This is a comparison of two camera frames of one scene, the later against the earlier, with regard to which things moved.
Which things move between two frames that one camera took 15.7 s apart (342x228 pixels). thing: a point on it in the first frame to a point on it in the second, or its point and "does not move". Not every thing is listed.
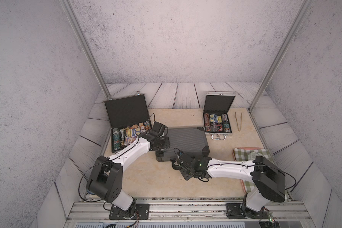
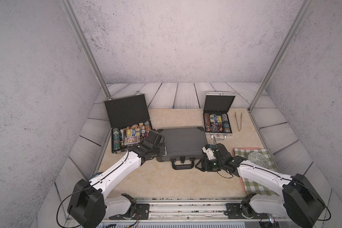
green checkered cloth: (250, 154) does not move
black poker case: (191, 139) does not move
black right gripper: (182, 171) to (204, 165)
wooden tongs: (236, 121) does not move
